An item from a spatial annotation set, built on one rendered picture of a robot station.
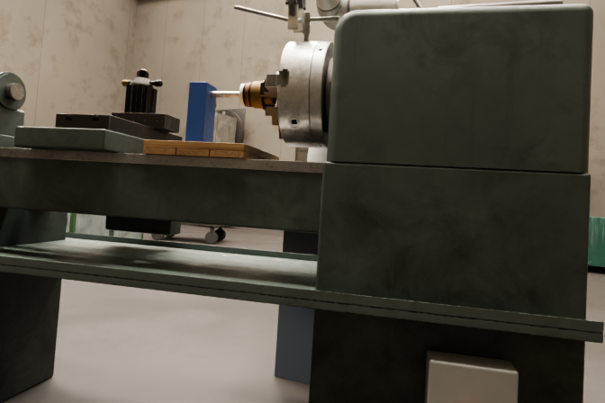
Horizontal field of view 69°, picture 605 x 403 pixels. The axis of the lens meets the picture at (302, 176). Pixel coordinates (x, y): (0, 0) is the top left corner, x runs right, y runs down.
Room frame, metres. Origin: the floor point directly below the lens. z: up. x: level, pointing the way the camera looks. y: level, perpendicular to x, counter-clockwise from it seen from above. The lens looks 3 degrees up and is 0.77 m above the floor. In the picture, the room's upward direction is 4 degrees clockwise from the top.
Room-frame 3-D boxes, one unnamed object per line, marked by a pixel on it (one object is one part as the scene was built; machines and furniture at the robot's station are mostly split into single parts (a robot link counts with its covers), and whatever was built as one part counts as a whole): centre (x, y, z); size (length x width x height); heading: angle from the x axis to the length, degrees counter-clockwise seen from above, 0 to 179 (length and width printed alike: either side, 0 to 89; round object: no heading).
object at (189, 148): (1.39, 0.27, 0.89); 0.36 x 0.30 x 0.04; 168
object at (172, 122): (1.53, 0.56, 1.00); 0.20 x 0.10 x 0.05; 78
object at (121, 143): (1.50, 0.64, 0.90); 0.53 x 0.30 x 0.06; 168
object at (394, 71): (1.26, -0.40, 1.06); 0.59 x 0.48 x 0.39; 78
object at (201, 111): (1.40, 0.34, 1.00); 0.08 x 0.06 x 0.23; 168
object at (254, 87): (1.36, 0.15, 1.08); 0.09 x 0.09 x 0.09; 78
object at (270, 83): (1.26, 0.09, 1.09); 0.12 x 0.11 x 0.05; 168
